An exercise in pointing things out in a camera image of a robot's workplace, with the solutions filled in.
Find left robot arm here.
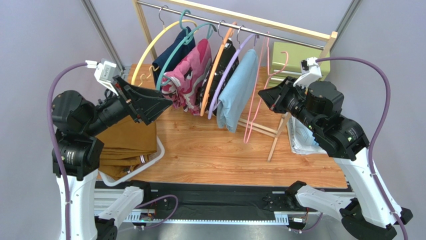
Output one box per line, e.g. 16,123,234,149
46,76,172,240

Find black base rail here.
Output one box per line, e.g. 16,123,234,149
142,182,308,221

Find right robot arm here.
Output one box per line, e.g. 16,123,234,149
258,77,413,240

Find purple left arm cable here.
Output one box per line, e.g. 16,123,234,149
46,62,179,240

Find white plastic basket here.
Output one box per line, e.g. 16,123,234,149
98,136,165,187

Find pink patterned garment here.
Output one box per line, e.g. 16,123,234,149
161,38,212,116

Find wooden clothes rack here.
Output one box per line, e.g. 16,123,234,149
131,0,338,162

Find light blue garment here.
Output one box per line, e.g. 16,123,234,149
216,49,259,133

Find yellow hanger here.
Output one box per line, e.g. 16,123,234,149
130,1,180,84

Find metal rack rod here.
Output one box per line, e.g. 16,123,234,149
136,0,331,51

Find brown trousers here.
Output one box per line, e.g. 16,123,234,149
96,116,158,180

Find orange hanger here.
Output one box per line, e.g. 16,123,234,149
200,28,235,117

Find black patterned garment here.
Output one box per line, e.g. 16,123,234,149
197,38,240,111

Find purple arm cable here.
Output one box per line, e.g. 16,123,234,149
316,56,409,240
46,62,179,240

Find navy blue garment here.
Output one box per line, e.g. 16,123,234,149
152,26,197,91

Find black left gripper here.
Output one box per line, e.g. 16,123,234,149
84,74,174,136

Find light blue headphones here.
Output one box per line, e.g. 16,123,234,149
294,119,319,146

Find green drawer box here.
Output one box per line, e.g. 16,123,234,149
267,41,322,87

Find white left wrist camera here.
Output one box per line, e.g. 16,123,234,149
85,58,119,93

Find purple hanger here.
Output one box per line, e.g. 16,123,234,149
207,33,260,120

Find teal hanger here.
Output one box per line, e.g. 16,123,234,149
152,9,218,90

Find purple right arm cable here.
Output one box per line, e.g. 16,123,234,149
316,56,409,240

